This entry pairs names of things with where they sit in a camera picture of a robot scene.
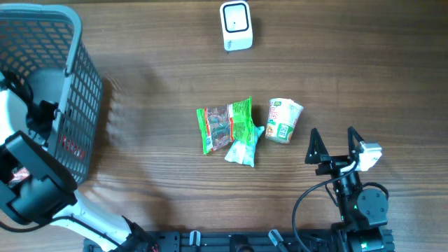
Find grey plastic mesh basket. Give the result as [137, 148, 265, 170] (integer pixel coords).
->
[1, 3, 103, 184]

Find teal snack packet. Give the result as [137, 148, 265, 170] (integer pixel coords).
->
[225, 126, 265, 167]

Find white barcode scanner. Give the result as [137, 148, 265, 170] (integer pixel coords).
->
[220, 1, 253, 52]

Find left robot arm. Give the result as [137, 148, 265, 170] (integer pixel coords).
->
[1, 130, 160, 251]

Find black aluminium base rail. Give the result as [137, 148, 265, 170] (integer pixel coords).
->
[83, 229, 395, 252]

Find red chocolate wafer bar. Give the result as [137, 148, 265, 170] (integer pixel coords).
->
[58, 135, 87, 160]

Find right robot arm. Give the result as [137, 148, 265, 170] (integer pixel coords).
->
[300, 127, 389, 251]

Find cup noodles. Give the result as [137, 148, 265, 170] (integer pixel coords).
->
[265, 98, 304, 144]

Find small red tissue pack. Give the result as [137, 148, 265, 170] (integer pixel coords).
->
[9, 167, 30, 185]

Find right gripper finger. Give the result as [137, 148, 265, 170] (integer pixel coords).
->
[304, 128, 329, 165]
[347, 126, 364, 158]

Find green gummy candy bag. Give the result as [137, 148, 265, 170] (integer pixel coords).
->
[196, 97, 255, 155]

